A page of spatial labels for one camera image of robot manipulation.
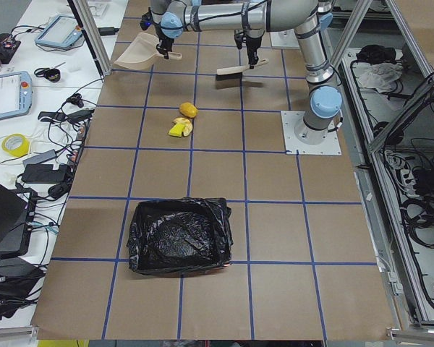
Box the beige plastic dustpan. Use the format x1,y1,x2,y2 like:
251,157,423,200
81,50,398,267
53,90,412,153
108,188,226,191
114,33,182,70

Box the small black bowl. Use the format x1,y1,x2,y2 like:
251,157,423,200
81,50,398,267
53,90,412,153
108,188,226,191
44,69,61,82

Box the lower teach pendant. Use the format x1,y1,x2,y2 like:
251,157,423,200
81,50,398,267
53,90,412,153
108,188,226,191
0,71,33,120

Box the black power adapter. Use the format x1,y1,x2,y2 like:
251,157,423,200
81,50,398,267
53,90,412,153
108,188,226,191
21,164,68,184

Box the black bag lined bin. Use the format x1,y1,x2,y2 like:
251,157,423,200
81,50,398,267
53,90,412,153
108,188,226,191
127,197,234,275

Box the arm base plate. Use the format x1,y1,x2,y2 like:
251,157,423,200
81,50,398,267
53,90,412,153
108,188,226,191
281,111,341,156

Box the yellow tape roll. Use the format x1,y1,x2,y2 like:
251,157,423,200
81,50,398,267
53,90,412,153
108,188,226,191
1,133,30,158

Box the upper teach pendant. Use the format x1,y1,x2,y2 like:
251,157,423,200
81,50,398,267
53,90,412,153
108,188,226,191
34,14,82,51

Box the yellow potato toy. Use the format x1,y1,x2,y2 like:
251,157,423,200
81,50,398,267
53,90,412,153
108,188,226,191
179,102,198,119

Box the black scissors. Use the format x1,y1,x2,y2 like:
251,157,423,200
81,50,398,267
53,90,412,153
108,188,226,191
33,62,65,77

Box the black laptop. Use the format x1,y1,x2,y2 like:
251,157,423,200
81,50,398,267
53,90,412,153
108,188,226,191
0,184,37,259

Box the croissant bread toy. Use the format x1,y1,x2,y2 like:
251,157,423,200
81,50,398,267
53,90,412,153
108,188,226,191
173,117,193,137

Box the aluminium frame post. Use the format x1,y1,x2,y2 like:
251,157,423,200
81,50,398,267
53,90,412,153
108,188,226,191
67,0,111,78

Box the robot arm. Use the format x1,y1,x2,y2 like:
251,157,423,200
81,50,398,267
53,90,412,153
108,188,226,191
140,0,342,132
150,1,333,67

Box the yellow sponge piece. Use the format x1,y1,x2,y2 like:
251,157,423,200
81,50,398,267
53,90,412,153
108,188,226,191
168,123,187,137

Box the beige hand brush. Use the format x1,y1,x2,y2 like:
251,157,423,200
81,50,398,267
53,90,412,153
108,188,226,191
216,59,269,81

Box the teach pendant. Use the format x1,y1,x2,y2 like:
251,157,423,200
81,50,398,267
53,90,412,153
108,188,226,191
0,71,33,120
34,14,82,51

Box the white cloth rag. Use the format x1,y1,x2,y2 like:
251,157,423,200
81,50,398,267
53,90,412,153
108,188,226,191
358,62,404,93

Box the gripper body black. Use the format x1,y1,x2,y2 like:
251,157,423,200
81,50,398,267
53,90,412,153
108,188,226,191
156,34,174,59
234,30,263,64

